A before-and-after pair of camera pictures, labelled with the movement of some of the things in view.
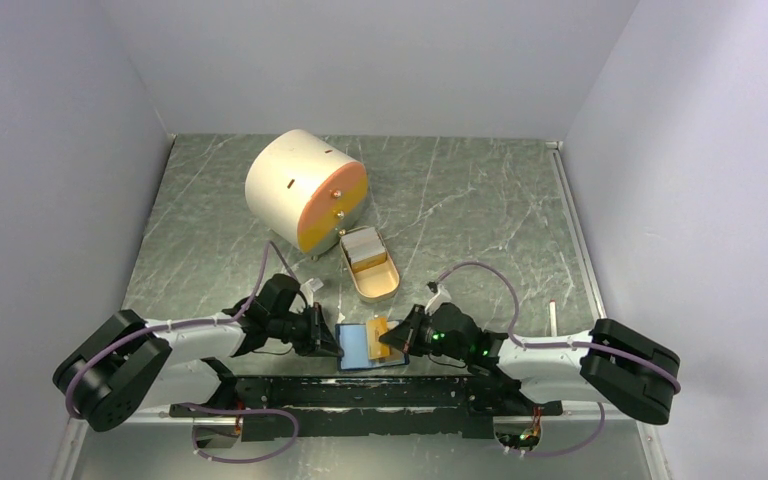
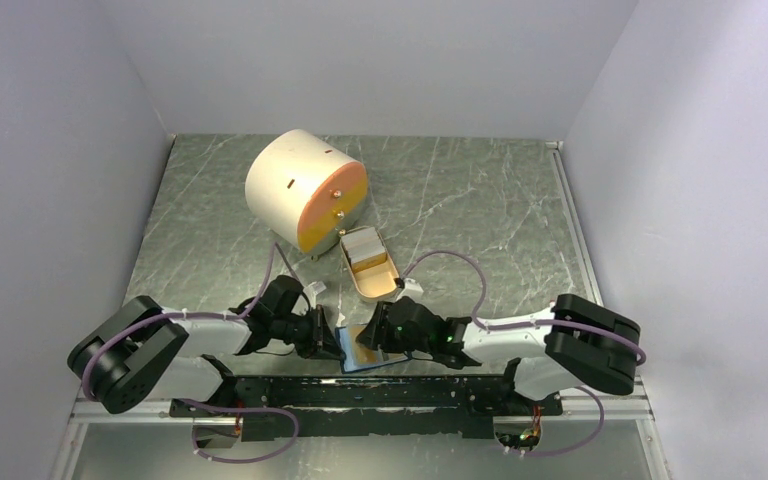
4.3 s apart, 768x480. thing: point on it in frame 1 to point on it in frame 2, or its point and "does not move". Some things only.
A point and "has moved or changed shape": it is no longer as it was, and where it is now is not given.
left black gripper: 318,340 does not move
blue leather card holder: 353,341 does not move
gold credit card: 375,348 has moved or changed shape
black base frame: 368,407 does not move
